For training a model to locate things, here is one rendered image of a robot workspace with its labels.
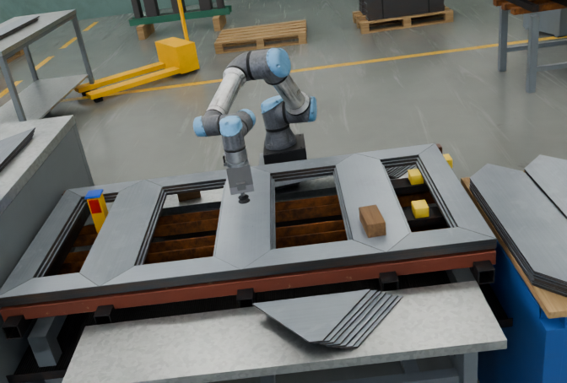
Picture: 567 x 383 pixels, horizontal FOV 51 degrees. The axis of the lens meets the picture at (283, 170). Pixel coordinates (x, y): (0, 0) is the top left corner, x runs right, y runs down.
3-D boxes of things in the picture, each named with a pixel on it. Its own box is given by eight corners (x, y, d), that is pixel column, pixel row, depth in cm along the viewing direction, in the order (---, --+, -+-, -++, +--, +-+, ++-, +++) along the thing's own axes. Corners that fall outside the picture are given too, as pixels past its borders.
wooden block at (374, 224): (386, 235, 189) (386, 222, 187) (368, 238, 189) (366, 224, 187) (376, 217, 200) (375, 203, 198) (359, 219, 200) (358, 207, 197)
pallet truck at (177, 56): (184, 63, 760) (164, -36, 707) (205, 70, 718) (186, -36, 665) (76, 95, 689) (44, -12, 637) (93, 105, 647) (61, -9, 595)
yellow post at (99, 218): (111, 240, 243) (99, 198, 235) (99, 240, 243) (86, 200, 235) (114, 233, 247) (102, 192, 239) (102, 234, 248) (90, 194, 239)
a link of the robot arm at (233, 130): (245, 113, 203) (236, 123, 196) (250, 142, 208) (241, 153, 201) (224, 114, 206) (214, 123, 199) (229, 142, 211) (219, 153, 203)
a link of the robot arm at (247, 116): (226, 109, 217) (215, 120, 208) (255, 105, 213) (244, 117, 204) (231, 128, 220) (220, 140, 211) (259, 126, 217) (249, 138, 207)
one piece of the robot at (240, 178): (223, 163, 201) (230, 205, 208) (249, 159, 201) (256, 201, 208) (222, 152, 209) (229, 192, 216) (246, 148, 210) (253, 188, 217)
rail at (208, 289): (495, 264, 184) (496, 248, 181) (3, 322, 189) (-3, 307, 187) (486, 248, 192) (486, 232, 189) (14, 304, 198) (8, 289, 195)
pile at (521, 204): (700, 293, 156) (704, 275, 153) (548, 311, 157) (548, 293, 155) (564, 165, 228) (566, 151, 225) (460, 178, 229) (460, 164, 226)
